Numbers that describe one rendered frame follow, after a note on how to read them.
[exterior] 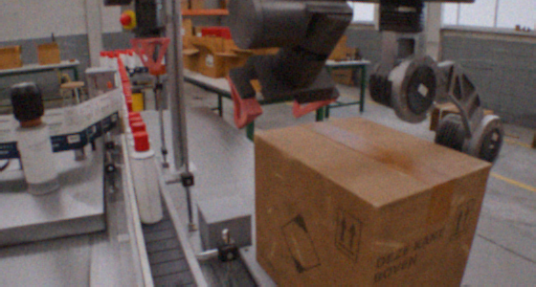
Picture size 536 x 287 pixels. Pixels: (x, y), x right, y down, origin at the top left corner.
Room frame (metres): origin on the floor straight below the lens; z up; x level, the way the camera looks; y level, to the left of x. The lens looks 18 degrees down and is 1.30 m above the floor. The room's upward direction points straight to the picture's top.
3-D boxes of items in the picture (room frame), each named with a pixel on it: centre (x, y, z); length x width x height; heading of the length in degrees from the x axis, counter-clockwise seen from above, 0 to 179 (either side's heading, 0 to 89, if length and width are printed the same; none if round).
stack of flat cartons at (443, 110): (4.19, -2.49, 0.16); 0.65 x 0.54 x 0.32; 36
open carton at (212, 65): (3.60, 0.49, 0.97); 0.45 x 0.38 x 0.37; 124
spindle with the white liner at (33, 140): (0.83, 0.63, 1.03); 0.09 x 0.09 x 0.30
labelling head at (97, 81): (1.37, 0.66, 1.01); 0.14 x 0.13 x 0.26; 24
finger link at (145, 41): (0.83, 0.27, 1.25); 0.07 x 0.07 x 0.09; 31
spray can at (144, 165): (0.70, 0.27, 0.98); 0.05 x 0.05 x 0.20
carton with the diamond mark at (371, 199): (0.52, -0.15, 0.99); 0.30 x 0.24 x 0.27; 28
